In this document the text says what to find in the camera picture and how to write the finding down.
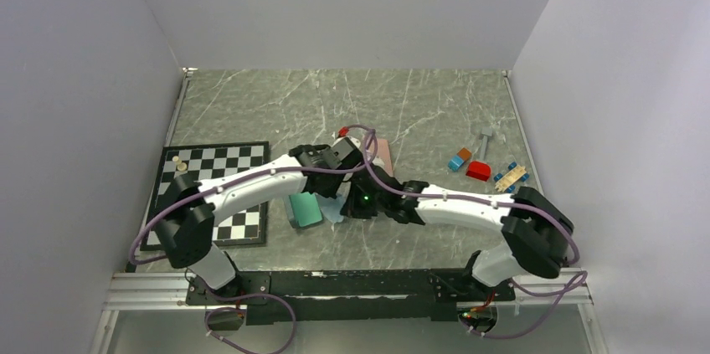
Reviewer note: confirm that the red toy block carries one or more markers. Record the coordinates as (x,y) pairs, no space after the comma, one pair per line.
(479,170)

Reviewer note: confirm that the blue orange toy block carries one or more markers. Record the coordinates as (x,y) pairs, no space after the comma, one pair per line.
(459,159)

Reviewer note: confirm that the wooden toy car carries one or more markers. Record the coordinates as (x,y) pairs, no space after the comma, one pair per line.
(507,182)

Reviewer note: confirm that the grey toy hammer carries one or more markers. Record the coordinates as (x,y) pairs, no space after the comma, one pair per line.
(486,135)

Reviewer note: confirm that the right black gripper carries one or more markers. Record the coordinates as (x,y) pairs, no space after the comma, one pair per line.
(351,208)

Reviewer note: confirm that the aluminium frame rail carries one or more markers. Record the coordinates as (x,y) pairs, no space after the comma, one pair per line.
(169,291)

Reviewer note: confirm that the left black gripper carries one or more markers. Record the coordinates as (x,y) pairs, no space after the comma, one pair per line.
(332,192)

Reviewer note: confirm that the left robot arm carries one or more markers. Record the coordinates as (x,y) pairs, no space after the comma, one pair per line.
(190,209)

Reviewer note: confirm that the grey blue glasses case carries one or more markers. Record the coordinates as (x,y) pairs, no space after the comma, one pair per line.
(302,210)

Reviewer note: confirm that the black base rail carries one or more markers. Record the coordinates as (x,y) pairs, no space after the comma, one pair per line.
(344,295)

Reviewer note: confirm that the pink glasses case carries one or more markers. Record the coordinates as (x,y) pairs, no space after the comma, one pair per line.
(384,156)

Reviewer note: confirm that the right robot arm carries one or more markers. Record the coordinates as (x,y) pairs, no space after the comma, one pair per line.
(536,236)

